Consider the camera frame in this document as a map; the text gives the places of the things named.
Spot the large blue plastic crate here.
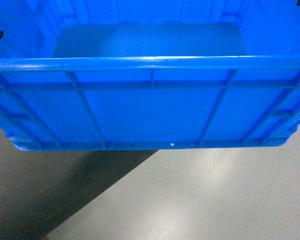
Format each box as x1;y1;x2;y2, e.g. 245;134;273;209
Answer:
0;0;300;151

